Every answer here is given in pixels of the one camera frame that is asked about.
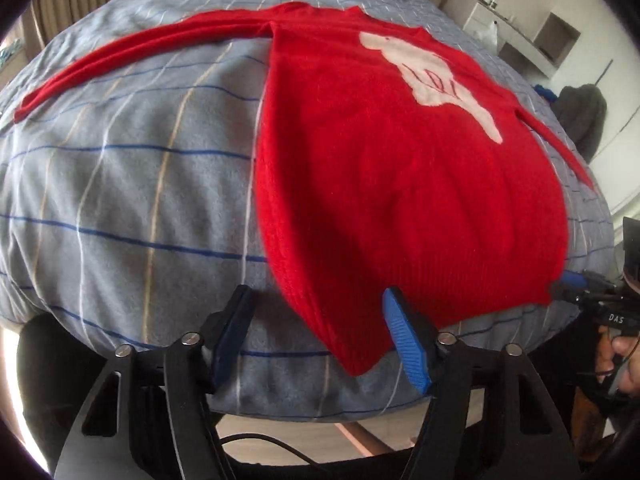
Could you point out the white desk unit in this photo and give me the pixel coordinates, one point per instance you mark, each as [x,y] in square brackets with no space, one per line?
[540,55]

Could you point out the dark green jacket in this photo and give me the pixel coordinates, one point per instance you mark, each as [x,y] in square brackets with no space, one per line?
[581,111]

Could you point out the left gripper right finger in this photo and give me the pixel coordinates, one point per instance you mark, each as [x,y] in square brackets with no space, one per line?
[489,414]

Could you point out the blue cloth on chair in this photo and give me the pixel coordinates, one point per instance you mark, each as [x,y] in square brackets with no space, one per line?
[545,93]

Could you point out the blue plaid duvet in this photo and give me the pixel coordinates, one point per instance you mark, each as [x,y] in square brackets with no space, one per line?
[128,209]

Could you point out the white plastic bag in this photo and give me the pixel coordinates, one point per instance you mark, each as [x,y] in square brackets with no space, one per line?
[488,36]

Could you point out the red knit sweater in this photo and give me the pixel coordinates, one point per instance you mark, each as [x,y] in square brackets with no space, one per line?
[384,158]

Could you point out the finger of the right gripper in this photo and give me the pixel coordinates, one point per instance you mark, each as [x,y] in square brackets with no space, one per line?
[574,280]
[567,292]

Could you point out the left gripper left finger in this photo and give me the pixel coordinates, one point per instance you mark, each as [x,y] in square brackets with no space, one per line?
[146,415]

